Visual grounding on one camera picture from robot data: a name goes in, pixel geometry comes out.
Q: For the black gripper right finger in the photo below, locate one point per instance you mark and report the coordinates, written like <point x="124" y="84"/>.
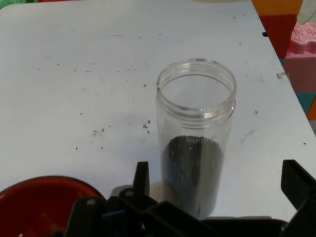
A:
<point x="301" y="192"/>

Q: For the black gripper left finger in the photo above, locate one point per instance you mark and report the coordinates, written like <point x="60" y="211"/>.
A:
<point x="142" y="177"/>

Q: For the clear jar with black seeds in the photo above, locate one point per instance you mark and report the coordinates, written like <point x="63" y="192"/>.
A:
<point x="195" y="172"/>

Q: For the teal foam mat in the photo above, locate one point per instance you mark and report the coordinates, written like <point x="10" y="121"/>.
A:
<point x="306" y="103"/>

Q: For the red and black bowl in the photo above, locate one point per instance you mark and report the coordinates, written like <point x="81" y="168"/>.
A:
<point x="37" y="209"/>

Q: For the pink foam block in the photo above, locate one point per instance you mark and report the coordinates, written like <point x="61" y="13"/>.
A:
<point x="302" y="64"/>

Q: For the red foam mat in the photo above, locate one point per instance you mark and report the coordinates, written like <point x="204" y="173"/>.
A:
<point x="277" y="34"/>

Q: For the black tape piece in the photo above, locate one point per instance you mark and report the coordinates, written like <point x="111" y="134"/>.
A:
<point x="264" y="34"/>

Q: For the orange foam mat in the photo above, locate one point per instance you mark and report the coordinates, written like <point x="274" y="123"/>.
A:
<point x="276" y="7"/>

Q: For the green foam block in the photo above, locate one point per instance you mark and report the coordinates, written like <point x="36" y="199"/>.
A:
<point x="14" y="1"/>

